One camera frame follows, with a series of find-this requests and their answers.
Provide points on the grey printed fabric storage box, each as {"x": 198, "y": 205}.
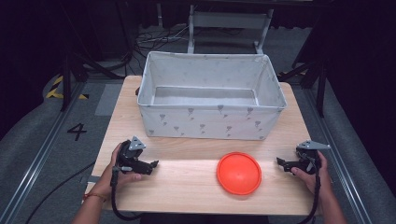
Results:
{"x": 205, "y": 123}

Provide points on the person's right hand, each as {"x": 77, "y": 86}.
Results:
{"x": 314, "y": 182}

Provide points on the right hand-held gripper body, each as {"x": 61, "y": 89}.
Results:
{"x": 308, "y": 155}

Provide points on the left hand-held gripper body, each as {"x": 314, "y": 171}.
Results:
{"x": 129, "y": 160}

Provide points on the grey metal frame stand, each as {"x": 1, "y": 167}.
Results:
{"x": 229, "y": 20}

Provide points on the black tripod stand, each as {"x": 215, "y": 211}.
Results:
{"x": 320, "y": 84}
{"x": 66, "y": 81}

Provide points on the orange round plate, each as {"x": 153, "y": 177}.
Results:
{"x": 239, "y": 173}

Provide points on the metal floor rail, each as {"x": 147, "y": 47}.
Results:
{"x": 339, "y": 161}
{"x": 34, "y": 161}

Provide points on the person's left hand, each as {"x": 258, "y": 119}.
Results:
{"x": 107, "y": 182}

